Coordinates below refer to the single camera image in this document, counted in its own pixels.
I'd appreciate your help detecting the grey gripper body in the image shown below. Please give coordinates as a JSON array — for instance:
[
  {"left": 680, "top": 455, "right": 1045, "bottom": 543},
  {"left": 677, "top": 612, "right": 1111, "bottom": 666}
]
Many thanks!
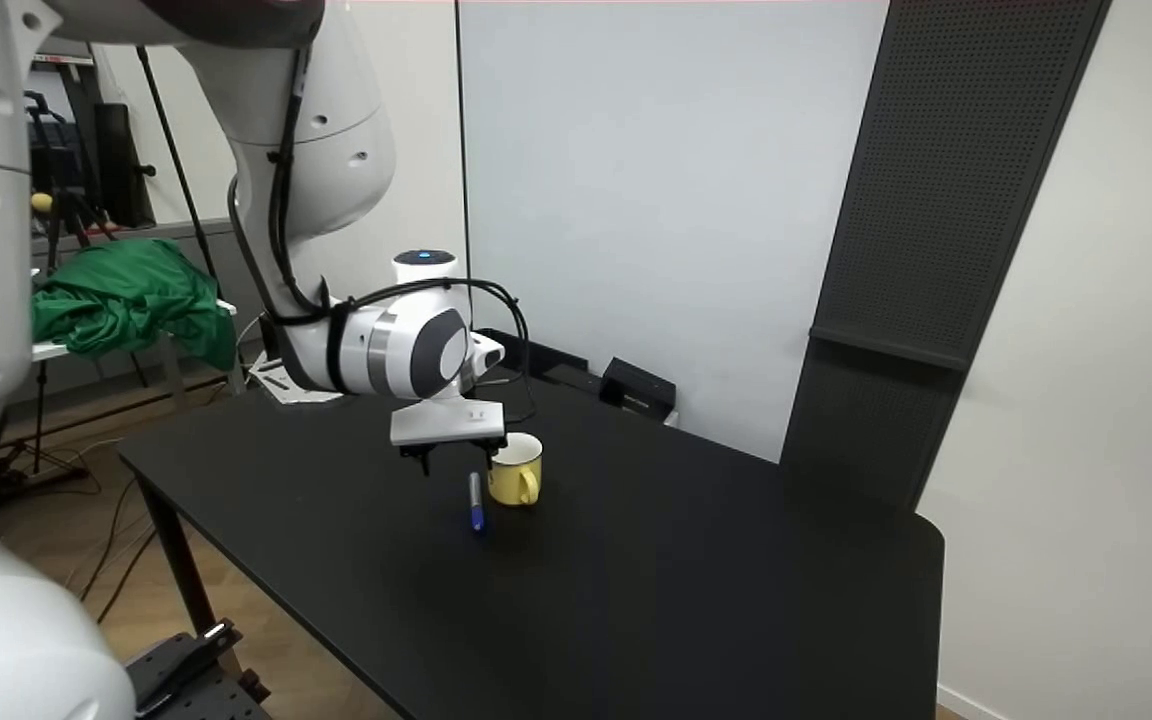
[{"left": 388, "top": 393, "right": 512, "bottom": 451}]

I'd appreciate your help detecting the blue capped marker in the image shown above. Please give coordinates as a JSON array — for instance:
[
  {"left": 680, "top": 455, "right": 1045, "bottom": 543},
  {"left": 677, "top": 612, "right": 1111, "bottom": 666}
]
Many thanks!
[{"left": 463, "top": 467, "right": 490, "bottom": 541}]

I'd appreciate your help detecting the yellow mug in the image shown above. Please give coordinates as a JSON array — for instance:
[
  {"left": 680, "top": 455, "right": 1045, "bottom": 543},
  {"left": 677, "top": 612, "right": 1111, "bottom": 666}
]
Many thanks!
[{"left": 485, "top": 429, "right": 551, "bottom": 513}]

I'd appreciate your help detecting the black flat device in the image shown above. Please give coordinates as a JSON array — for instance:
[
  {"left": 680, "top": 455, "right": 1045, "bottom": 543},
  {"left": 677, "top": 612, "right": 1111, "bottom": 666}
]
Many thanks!
[{"left": 507, "top": 331, "right": 610, "bottom": 401}]

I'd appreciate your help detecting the white paper sheet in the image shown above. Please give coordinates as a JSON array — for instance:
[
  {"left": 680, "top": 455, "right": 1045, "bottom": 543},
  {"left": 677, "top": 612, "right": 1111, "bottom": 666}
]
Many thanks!
[{"left": 243, "top": 355, "right": 345, "bottom": 406}]

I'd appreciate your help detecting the white cylinder blue top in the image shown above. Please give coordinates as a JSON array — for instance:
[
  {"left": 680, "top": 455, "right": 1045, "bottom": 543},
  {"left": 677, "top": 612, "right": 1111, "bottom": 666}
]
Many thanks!
[{"left": 391, "top": 245, "right": 463, "bottom": 292}]

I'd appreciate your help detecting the small black box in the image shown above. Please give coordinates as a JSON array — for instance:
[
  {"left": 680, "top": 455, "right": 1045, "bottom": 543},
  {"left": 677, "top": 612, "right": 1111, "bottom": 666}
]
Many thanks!
[{"left": 597, "top": 352, "right": 680, "bottom": 425}]

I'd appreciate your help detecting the black table leg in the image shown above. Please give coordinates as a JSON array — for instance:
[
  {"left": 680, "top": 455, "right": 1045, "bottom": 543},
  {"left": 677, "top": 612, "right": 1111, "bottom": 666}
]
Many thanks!
[{"left": 133, "top": 472, "right": 227, "bottom": 646}]

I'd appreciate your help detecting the white board panel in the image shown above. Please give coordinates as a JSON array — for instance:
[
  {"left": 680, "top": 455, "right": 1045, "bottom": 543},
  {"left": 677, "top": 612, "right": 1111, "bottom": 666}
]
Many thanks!
[{"left": 462, "top": 0, "right": 895, "bottom": 462}]

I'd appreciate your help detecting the black floor stand base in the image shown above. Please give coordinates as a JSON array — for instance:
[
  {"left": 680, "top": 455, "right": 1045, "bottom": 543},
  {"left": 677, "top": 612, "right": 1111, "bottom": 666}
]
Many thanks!
[{"left": 123, "top": 620, "right": 278, "bottom": 720}]

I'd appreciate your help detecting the green cloth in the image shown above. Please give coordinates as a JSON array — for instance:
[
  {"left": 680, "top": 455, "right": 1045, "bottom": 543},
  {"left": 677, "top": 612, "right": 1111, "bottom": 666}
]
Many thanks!
[{"left": 29, "top": 237, "right": 241, "bottom": 375}]

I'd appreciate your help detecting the thin black pole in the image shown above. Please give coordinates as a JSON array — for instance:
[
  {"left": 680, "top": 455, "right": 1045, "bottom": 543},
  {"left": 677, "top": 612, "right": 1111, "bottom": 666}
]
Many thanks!
[{"left": 133, "top": 44, "right": 227, "bottom": 287}]

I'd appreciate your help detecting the black equipment rack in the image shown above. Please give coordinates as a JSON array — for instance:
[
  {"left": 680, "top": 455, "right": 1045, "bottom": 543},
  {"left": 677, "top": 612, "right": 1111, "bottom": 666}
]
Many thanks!
[{"left": 23, "top": 47, "right": 160, "bottom": 246}]

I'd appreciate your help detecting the black perforated panel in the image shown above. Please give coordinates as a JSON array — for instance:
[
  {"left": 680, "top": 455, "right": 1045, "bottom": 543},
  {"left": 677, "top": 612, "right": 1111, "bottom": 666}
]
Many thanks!
[{"left": 779, "top": 0, "right": 1116, "bottom": 520}]

